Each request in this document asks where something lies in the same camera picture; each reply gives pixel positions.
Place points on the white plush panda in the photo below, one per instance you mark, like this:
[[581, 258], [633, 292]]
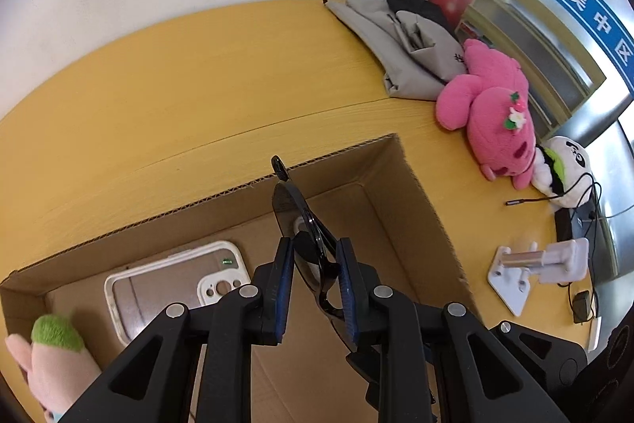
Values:
[[564, 165]]

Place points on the metal door frame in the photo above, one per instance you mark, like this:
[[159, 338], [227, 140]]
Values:
[[535, 31]]

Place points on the black cloth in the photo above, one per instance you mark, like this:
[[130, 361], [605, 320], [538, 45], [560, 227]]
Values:
[[426, 9]]

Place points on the pink plush bear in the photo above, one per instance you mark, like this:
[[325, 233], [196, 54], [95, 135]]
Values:
[[490, 115]]

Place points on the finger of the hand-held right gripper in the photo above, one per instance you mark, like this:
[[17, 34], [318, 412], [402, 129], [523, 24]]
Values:
[[525, 343]]

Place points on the black sunglasses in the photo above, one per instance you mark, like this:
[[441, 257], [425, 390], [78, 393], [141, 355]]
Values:
[[312, 225]]

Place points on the folded grey clothing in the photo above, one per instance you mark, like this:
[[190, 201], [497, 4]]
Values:
[[391, 51]]

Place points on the white clear phone case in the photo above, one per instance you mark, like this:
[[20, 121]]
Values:
[[148, 289]]

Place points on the black flat device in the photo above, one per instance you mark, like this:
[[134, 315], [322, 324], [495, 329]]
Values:
[[589, 239]]

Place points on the brown cardboard box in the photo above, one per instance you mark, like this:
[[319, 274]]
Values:
[[396, 215]]

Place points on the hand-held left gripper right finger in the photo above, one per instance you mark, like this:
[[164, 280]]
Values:
[[345, 294]]

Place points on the pink plush pig toy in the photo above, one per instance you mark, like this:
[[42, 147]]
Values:
[[54, 368]]

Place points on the black power adapter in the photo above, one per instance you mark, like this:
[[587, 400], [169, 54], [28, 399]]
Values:
[[581, 308]]

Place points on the small white object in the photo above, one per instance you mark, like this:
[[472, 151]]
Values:
[[303, 225]]

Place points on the white phone stand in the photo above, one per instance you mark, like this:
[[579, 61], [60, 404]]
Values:
[[525, 264]]

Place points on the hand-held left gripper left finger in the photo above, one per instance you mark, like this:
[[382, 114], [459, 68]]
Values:
[[283, 294]]

